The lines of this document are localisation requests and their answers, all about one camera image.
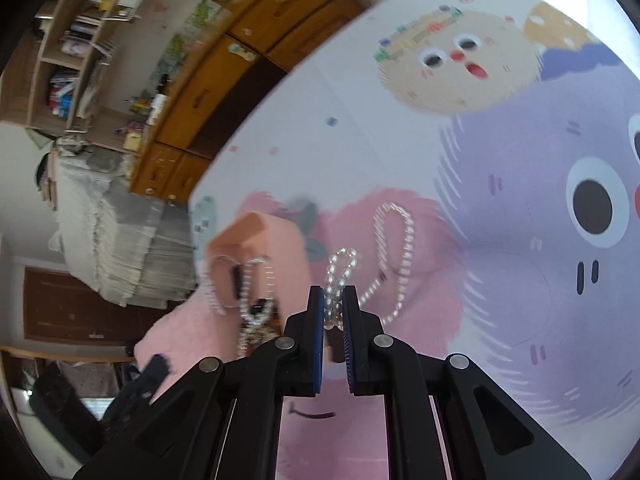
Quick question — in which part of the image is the wooden drawer cabinet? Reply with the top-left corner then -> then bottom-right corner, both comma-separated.
127,0 -> 368,206

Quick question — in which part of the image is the pink bed sheet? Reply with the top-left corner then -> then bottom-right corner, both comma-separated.
132,305 -> 251,366

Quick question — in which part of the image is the short pearl bracelet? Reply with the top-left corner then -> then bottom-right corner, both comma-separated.
239,257 -> 276,356

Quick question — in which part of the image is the bed with grey lace cover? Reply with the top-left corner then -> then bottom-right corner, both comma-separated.
50,150 -> 201,308

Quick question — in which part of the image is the pink jewelry box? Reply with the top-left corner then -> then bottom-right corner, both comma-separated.
205,211 -> 313,356

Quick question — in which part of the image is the long pearl necklace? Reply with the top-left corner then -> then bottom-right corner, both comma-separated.
320,202 -> 416,333

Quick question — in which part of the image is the wooden bookshelf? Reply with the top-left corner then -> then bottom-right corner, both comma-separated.
25,0 -> 166,151

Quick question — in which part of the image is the cartoon printed blanket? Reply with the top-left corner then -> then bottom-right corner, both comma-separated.
135,0 -> 640,480

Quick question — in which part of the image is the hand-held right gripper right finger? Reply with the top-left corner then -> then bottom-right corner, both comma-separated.
341,285 -> 593,480

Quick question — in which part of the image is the brown wooden door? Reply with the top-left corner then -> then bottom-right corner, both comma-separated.
22,267 -> 151,346

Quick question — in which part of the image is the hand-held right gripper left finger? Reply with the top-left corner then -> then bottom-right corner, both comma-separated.
75,285 -> 326,480

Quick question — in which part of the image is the dark glass bottle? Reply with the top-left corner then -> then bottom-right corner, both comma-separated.
147,74 -> 171,126

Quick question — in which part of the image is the gold rhinestone pearl hair comb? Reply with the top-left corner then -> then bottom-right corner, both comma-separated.
245,320 -> 281,347

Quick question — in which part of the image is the dark bead bracelet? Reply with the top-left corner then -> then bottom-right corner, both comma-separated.
247,297 -> 276,341

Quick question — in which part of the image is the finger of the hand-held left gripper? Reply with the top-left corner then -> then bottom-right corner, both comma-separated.
102,354 -> 168,431

